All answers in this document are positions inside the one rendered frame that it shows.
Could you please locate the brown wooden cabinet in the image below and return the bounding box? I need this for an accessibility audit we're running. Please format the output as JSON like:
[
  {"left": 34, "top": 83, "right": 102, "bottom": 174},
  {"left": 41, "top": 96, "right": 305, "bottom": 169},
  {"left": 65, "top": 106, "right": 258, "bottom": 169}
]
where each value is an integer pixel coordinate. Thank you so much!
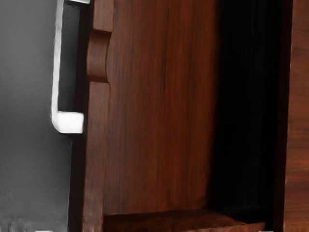
[{"left": 277, "top": 0, "right": 309, "bottom": 232}]

